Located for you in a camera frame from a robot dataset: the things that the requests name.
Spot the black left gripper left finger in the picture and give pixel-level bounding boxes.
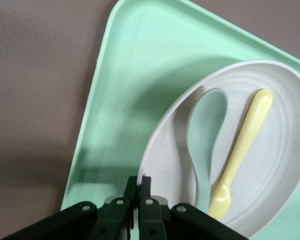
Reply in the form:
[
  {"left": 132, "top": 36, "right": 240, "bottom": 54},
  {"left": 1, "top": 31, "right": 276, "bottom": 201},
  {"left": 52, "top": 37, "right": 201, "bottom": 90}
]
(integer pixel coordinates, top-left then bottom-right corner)
[{"left": 0, "top": 175, "right": 138, "bottom": 240}]

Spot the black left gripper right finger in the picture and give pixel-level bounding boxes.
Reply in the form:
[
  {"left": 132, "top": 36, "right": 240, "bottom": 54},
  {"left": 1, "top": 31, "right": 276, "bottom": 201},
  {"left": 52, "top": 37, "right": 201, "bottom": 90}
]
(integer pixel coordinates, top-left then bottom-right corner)
[{"left": 138, "top": 175, "right": 251, "bottom": 240}]

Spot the yellow plastic fork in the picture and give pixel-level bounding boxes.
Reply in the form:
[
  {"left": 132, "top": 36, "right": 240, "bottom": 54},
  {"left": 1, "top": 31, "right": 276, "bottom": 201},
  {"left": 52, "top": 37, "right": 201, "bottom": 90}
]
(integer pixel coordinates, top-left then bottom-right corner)
[{"left": 207, "top": 88, "right": 274, "bottom": 221}]

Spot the beige round speckled plate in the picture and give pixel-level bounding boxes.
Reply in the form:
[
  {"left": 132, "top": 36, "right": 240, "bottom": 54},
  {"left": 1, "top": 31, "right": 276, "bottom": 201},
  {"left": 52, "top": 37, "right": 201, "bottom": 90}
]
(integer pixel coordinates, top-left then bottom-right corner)
[{"left": 137, "top": 59, "right": 300, "bottom": 239}]

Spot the pale green plastic spoon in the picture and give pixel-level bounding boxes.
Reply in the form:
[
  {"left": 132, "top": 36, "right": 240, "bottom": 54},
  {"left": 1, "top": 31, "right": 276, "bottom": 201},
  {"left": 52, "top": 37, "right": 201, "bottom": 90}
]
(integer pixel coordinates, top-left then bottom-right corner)
[{"left": 185, "top": 88, "right": 229, "bottom": 209}]

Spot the brown table cover mat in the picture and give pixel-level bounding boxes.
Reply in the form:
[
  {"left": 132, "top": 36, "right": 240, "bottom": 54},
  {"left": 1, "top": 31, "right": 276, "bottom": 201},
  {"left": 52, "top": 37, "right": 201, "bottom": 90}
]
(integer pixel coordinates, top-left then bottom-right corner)
[{"left": 0, "top": 0, "right": 300, "bottom": 240}]

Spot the mint green rectangular tray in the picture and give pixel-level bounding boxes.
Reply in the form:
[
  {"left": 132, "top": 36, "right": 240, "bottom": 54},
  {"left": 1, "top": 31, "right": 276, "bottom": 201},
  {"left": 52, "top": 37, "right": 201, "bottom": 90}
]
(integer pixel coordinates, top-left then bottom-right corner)
[{"left": 60, "top": 0, "right": 300, "bottom": 240}]

